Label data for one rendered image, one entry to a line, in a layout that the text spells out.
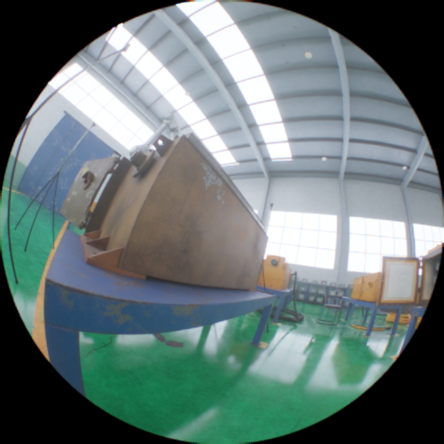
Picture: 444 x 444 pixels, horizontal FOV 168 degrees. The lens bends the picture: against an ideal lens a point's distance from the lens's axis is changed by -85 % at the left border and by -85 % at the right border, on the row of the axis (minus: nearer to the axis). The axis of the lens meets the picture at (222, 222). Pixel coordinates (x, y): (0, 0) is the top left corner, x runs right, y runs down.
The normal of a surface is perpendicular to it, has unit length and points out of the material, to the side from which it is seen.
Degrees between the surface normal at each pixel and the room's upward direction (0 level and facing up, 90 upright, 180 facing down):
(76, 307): 90
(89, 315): 90
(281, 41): 180
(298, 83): 180
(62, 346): 90
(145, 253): 90
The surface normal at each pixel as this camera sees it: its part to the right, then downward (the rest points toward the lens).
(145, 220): 0.82, 0.07
